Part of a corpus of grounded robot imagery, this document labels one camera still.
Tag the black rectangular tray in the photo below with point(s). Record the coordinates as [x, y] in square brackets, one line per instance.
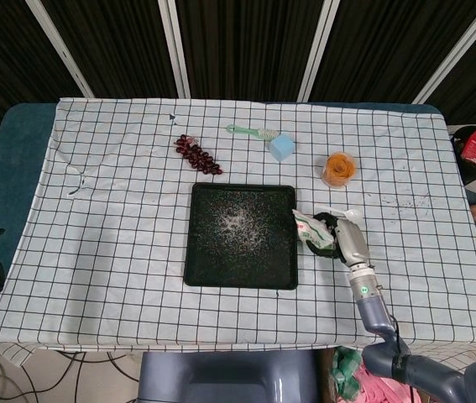
[237, 243]

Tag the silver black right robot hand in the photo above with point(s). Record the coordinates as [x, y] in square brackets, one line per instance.
[353, 243]

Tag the white plastic spoon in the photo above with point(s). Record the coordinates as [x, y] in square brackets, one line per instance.
[353, 216]

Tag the pink cloth pile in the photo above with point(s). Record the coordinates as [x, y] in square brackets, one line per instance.
[384, 390]

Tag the dark red grape bunch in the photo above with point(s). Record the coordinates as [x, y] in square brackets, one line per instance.
[197, 155]

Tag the orange food in clear cup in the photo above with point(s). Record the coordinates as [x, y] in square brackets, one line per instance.
[340, 168]

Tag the blue-grey robot torso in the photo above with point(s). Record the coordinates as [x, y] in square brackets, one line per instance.
[221, 378]

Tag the green plastic pieces pile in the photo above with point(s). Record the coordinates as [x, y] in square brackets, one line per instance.
[346, 373]

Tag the white partition frame post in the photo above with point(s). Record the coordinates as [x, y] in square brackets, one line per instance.
[317, 50]
[451, 54]
[174, 50]
[63, 52]

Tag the white green plastic bag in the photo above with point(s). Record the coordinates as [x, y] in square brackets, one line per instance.
[311, 231]

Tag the light blue sponge cube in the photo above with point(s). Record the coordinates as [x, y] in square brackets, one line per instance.
[282, 147]

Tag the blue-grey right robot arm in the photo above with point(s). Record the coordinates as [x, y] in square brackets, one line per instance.
[374, 310]

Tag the white black checkered tablecloth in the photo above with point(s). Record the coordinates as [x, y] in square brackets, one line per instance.
[116, 252]

